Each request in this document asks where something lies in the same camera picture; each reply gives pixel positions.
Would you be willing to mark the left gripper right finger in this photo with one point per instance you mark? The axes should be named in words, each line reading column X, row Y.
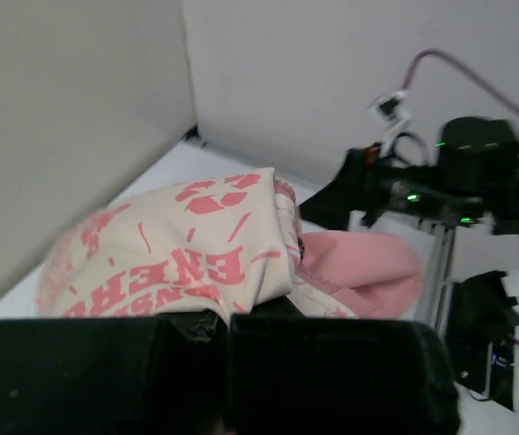
column 295, row 374

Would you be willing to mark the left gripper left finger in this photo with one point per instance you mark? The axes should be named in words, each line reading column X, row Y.
column 146, row 375

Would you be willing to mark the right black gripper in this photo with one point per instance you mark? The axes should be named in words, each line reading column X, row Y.
column 373, row 186

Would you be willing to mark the pink and cream jacket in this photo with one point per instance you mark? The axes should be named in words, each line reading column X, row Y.
column 225, row 245

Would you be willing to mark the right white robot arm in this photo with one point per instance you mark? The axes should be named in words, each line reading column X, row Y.
column 472, row 173

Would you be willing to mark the right aluminium rail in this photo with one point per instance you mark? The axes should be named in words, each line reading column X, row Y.
column 434, row 303

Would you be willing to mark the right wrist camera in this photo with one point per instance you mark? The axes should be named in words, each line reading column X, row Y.
column 391, row 112

